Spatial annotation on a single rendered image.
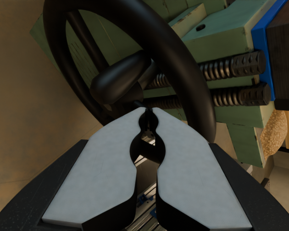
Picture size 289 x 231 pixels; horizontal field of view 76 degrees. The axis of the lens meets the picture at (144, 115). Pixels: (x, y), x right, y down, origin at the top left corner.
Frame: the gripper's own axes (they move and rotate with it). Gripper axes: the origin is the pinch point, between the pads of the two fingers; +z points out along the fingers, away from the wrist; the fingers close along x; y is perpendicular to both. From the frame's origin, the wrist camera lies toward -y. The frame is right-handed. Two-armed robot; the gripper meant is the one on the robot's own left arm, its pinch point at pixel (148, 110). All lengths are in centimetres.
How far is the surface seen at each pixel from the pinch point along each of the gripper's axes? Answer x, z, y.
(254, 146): 23.5, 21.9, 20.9
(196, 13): 6.6, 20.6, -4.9
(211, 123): 5.9, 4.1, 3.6
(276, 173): 237, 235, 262
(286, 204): 223, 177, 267
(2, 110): -66, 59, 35
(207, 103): 5.1, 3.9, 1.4
